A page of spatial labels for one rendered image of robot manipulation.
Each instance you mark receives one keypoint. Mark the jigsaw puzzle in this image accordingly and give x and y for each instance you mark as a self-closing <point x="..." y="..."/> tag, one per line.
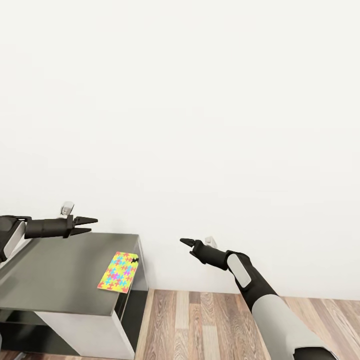
<point x="120" y="273"/>

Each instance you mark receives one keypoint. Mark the desk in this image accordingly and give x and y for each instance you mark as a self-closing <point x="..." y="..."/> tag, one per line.
<point x="50" y="302"/>

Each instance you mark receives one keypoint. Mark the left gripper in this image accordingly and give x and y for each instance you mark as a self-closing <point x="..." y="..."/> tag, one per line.
<point x="65" y="227"/>

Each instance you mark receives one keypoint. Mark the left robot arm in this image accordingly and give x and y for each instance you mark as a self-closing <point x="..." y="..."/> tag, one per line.
<point x="12" y="228"/>

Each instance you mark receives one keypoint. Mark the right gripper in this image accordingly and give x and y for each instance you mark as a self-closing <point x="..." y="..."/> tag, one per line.
<point x="203" y="252"/>

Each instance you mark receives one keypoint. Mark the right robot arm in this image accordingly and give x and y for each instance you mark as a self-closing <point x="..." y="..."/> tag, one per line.
<point x="286" y="337"/>

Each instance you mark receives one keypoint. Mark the swivel chair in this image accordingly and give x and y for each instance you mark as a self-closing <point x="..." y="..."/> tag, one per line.
<point x="21" y="355"/>

